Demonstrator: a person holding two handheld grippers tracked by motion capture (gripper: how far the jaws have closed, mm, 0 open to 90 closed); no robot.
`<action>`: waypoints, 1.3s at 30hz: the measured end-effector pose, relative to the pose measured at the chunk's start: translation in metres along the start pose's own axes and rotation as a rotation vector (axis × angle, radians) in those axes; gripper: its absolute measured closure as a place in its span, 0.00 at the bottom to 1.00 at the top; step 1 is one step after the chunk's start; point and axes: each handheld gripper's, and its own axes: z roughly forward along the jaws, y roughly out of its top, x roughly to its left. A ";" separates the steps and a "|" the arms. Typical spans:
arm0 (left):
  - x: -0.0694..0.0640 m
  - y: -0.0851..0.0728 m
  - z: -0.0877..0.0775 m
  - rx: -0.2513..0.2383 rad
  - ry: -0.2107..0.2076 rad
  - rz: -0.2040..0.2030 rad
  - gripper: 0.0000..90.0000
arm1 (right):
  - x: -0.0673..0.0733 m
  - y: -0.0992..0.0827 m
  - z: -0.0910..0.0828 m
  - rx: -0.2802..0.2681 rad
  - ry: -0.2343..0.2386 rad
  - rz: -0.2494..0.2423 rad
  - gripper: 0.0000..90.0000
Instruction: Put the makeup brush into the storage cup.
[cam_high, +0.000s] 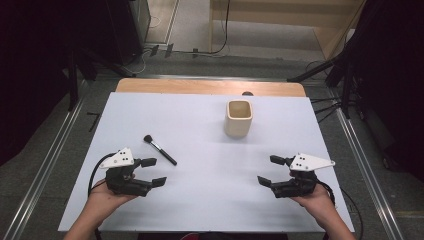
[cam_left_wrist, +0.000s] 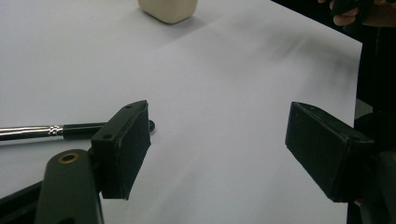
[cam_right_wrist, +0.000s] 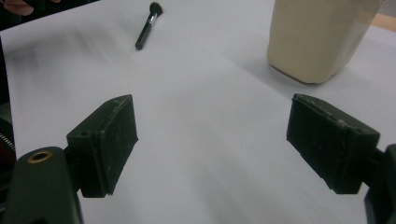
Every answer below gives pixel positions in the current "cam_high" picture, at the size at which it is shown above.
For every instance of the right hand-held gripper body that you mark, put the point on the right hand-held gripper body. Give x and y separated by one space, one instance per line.
296 186

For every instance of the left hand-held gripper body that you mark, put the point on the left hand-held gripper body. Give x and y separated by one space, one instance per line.
121 181

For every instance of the black makeup brush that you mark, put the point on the black makeup brush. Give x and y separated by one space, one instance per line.
160 150

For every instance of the person's left hand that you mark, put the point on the person's left hand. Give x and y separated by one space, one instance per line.
103 200

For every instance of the person's right hand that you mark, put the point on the person's right hand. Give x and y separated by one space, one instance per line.
318 205

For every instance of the white table sheet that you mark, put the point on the white table sheet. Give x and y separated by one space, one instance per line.
206 186

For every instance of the beige square cup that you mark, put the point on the beige square cup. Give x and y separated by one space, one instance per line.
237 125

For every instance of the person's dark clothing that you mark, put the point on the person's dark clothing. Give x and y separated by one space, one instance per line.
191 237

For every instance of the wooden table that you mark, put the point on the wooden table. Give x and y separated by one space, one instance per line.
200 86

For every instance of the black stand legs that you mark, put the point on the black stand legs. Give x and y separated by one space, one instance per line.
73 83
346 86

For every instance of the black cabinet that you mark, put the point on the black cabinet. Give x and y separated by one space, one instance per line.
126 30

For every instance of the dark curtain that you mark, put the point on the dark curtain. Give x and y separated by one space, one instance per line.
30 83
396 83

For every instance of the light wooden shelf unit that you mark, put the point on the light wooden shelf unit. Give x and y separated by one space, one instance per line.
330 33

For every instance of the metal floor rail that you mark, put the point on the metal floor rail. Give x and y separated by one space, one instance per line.
366 173
43 170

